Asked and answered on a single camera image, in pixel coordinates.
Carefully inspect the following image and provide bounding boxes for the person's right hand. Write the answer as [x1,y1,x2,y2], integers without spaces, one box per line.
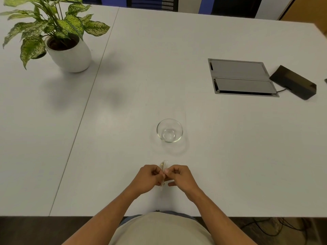
[164,165,205,202]

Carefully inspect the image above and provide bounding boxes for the person's left hand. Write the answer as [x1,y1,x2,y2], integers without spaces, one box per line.
[129,164,166,197]

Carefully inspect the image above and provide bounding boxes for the small clear plastic packet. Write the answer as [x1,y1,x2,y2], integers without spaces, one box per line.
[159,160,169,190]

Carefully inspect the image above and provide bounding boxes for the person's right forearm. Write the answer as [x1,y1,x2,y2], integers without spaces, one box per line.
[188,192,257,245]

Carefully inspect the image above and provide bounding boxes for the person's left forearm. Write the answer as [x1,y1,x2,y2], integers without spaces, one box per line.
[62,188,143,245]

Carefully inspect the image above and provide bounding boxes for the small clear glass bowl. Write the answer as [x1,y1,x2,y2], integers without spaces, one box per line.
[156,118,183,143]

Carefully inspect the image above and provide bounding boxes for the beige shirt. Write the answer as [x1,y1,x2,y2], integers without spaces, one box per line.
[108,212,214,245]

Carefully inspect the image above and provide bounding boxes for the white round plant pot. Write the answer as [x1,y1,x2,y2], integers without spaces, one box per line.
[45,34,92,73]

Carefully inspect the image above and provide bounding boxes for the black rectangular box device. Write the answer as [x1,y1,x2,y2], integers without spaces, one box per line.
[269,65,317,100]

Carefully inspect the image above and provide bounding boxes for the black slatted chair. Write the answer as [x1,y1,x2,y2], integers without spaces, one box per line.
[126,0,179,12]

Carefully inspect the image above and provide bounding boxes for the green spotted leafy plant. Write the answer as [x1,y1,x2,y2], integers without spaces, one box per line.
[0,0,111,70]

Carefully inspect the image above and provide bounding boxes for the black floor cables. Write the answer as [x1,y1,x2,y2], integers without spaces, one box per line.
[240,217,312,245]

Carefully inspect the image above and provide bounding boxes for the grey metal table cable hatch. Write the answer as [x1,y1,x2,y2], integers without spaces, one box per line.
[208,58,280,97]

